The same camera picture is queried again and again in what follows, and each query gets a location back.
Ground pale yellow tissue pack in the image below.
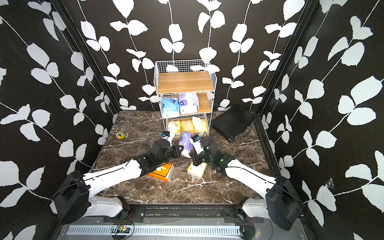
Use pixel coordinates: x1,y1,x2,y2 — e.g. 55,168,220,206
187,163,207,180

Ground yellow blue tape roll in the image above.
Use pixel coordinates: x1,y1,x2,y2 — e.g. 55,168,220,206
116,132,124,139

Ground light blue tissue pack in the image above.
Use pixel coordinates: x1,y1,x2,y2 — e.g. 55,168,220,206
162,97,180,118

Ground purple tissue pack top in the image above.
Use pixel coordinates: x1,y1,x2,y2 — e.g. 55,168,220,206
179,132,193,158

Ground left yellow tissue pack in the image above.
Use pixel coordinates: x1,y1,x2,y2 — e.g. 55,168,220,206
167,121,182,139

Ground white wire shelf rack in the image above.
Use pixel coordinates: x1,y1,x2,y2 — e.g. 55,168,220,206
154,59,220,135

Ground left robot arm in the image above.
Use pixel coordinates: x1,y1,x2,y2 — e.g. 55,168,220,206
51,139,184,225

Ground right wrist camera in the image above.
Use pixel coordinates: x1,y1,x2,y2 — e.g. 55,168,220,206
190,135,204,155

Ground white slotted cable duct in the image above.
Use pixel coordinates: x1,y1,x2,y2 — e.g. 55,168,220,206
66,225,243,238

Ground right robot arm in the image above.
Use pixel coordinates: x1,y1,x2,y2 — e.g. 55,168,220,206
190,135,305,231

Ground purple white tissue pack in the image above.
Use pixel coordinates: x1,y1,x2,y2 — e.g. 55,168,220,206
179,93,200,115

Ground small circuit board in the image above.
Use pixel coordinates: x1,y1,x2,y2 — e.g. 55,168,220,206
116,225,131,235

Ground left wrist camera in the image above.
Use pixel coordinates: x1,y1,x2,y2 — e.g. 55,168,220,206
162,131,175,146

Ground orange tissue box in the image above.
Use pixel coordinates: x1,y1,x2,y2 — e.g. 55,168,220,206
149,163,175,182

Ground black ribbed box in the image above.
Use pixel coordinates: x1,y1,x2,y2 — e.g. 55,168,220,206
212,105,257,142

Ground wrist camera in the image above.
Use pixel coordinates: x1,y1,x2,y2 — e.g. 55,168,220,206
162,131,175,146
190,135,204,155

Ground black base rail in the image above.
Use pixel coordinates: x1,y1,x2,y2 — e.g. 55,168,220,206
103,204,265,225

